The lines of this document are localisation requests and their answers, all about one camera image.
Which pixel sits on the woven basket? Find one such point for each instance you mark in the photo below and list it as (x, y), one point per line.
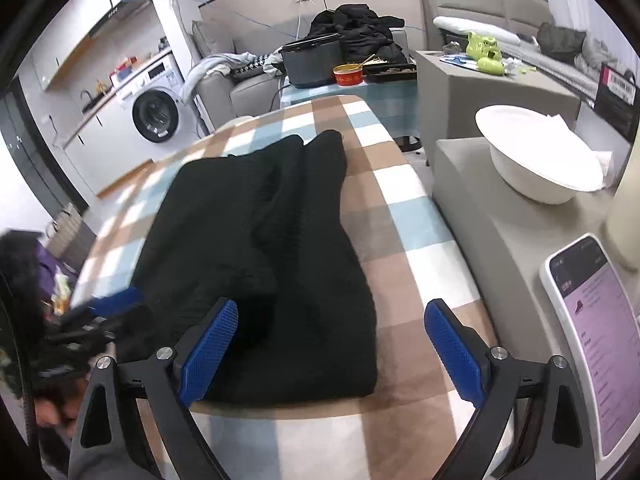
(70, 235)

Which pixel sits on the black box with pink label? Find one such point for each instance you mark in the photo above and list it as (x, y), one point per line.
(617, 100)

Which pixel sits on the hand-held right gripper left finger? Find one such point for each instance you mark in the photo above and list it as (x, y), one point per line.
(207, 350)

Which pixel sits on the green toy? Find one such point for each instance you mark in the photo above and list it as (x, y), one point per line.
(482, 45)
(490, 65)

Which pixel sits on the dark glass door cabinet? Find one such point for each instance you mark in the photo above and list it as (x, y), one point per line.
(25, 150)

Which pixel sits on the white pillow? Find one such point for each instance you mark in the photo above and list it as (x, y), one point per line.
(480, 27)

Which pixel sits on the kitchen counter cabinet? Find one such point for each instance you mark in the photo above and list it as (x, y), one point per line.
(100, 135)

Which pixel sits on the black knit garment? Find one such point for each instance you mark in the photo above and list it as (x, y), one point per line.
(280, 260)

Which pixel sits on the black tray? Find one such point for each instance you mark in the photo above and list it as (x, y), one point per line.
(392, 74)

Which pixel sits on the light grey cloth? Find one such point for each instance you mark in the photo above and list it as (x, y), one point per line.
(210, 67)

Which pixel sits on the houndstooth cloth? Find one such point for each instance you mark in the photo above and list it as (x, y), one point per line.
(250, 65)

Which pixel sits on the pile of black clothes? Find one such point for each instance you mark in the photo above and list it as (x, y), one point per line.
(360, 30)

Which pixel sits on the grey cabinet with bowl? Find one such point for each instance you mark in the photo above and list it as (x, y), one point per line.
(500, 240)

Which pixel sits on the white smartphone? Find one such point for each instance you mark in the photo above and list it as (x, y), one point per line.
(600, 350)

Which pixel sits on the red bowl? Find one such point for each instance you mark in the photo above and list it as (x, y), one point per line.
(349, 77)

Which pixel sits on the wooden chopsticks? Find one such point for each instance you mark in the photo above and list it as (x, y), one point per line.
(367, 61)

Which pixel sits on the person's left hand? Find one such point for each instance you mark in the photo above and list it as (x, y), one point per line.
(50, 412)

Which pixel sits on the checkered blanket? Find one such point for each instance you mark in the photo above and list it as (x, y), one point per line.
(400, 220)

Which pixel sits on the white bowl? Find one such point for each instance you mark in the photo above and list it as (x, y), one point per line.
(540, 160)

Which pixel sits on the dark grey pillow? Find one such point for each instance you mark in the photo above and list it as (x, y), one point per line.
(560, 40)

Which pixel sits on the table with teal cloth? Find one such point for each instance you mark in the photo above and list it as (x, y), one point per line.
(380, 105)

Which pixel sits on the white bottle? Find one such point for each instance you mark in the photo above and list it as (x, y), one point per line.
(625, 220)

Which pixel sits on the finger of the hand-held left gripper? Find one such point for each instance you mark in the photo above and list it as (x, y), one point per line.
(110, 327)
(115, 299)

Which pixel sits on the white washing machine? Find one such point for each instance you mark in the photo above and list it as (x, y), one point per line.
(155, 110)

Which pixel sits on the grey upholstered bed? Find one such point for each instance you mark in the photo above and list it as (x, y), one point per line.
(500, 5)

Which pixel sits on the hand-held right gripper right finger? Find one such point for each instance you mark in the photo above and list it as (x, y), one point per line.
(452, 350)

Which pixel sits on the purple bag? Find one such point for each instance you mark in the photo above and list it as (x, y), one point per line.
(47, 270)

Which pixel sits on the grey sofa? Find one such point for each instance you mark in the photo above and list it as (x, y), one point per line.
(235, 92)

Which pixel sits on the white wall cupboard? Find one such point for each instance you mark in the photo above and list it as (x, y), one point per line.
(75, 35)

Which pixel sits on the grey cabinet with toys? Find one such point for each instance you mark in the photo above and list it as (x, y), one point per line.
(480, 105)

